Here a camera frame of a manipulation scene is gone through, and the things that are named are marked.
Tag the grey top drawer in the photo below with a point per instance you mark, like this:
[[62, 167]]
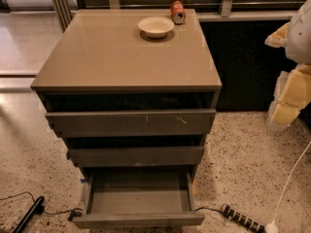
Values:
[[131, 123]]

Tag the orange soda can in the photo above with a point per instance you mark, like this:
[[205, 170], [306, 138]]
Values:
[[178, 13]]

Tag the grey bottom drawer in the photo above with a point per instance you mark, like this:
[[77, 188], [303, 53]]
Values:
[[139, 197]]

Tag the grey middle drawer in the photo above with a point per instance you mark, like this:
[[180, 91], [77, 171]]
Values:
[[136, 156]]

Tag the grey three-drawer cabinet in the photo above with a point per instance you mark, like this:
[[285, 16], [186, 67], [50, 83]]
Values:
[[104, 62]]

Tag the grey drawer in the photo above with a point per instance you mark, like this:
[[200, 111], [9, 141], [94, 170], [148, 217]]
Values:
[[131, 123], [139, 197], [136, 156]]

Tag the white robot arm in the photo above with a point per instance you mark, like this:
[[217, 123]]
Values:
[[298, 40]]

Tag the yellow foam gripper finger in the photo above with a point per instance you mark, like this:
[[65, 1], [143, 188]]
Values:
[[292, 94], [278, 38]]

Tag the white bowl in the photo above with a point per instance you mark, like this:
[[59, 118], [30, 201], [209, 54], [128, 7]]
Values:
[[156, 27]]

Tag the black power adapter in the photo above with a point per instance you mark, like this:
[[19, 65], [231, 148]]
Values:
[[74, 214]]

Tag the black power strip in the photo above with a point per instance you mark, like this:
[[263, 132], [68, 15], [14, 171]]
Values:
[[234, 215]]

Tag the black stand foot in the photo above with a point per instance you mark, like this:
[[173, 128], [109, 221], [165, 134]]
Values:
[[36, 209]]

